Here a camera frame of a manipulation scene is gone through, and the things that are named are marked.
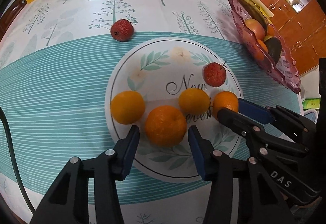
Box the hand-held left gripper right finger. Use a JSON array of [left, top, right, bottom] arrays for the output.
[[188, 126, 296, 224]]

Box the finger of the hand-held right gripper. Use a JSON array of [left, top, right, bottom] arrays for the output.
[[238, 98, 318, 147], [217, 108, 308, 158]]

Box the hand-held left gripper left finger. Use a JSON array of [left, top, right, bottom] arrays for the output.
[[30, 125, 140, 224]]

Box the red lychee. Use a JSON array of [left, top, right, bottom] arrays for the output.
[[110, 19, 134, 42], [203, 60, 228, 88]]

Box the dark brown avocado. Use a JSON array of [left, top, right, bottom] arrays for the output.
[[266, 37, 283, 64]]

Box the pink glass fruit bowl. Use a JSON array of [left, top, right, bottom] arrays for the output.
[[227, 0, 301, 94]]

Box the red apple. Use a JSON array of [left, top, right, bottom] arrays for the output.
[[244, 18, 266, 41]]

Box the overripe brown banana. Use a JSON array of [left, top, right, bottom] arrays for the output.
[[237, 0, 269, 32]]

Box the green package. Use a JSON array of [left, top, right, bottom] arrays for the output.
[[302, 98, 321, 110]]

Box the wooden cabinet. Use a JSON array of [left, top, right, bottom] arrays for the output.
[[257, 0, 326, 77]]

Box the teal striped placemat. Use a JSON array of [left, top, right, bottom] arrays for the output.
[[0, 32, 302, 205]]

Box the black cable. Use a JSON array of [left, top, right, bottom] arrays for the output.
[[0, 106, 36, 214]]

